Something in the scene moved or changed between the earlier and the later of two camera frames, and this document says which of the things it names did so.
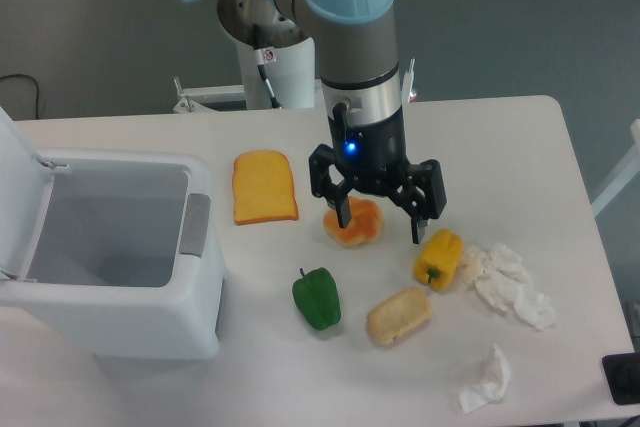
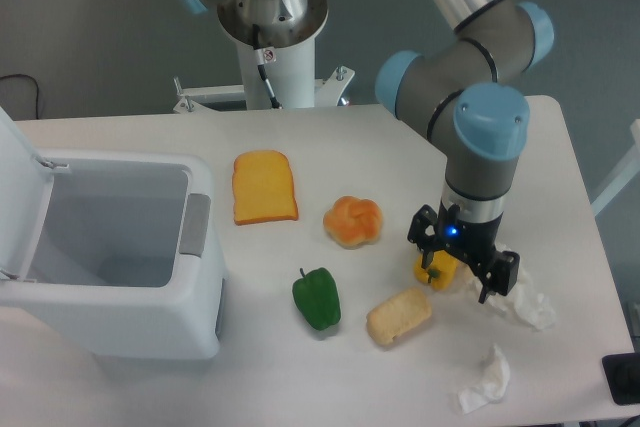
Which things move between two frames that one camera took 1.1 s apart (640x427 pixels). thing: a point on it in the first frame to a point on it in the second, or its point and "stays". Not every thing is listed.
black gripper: [374, 157] to [469, 242]
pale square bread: [397, 315] stays
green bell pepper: [316, 295] stays
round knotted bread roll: [364, 227] stays
